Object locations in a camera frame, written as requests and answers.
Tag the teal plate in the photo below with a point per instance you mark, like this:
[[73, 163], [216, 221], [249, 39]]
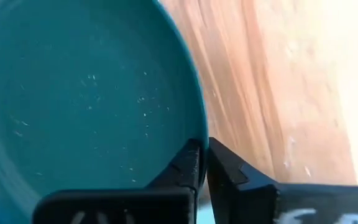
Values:
[[73, 93]]

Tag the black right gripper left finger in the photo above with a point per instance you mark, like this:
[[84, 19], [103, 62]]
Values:
[[166, 199]]

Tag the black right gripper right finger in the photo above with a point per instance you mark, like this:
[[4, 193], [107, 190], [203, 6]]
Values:
[[247, 199]]

